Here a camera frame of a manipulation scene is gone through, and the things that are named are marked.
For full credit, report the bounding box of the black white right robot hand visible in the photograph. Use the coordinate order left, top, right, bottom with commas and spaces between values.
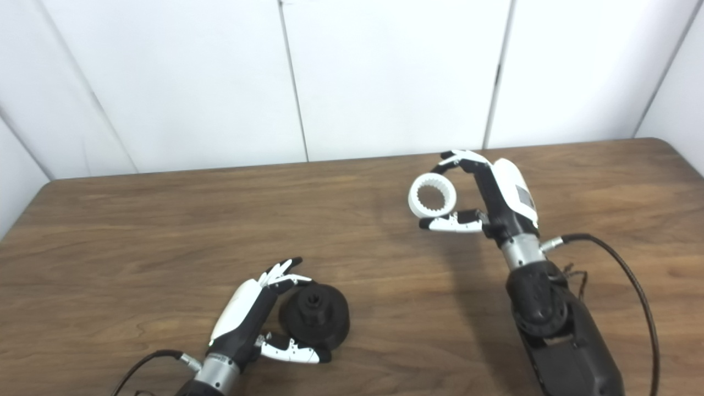
419, 150, 540, 246

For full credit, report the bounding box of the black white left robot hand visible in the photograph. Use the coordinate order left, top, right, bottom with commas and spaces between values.
208, 257, 332, 370

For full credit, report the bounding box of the round black stepped part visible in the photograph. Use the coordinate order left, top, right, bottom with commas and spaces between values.
278, 282, 351, 353

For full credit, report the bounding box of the white toothed ring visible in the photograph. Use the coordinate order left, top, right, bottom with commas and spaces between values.
408, 173, 457, 218

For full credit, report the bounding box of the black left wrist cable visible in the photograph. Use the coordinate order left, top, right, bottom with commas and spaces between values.
112, 349, 203, 396

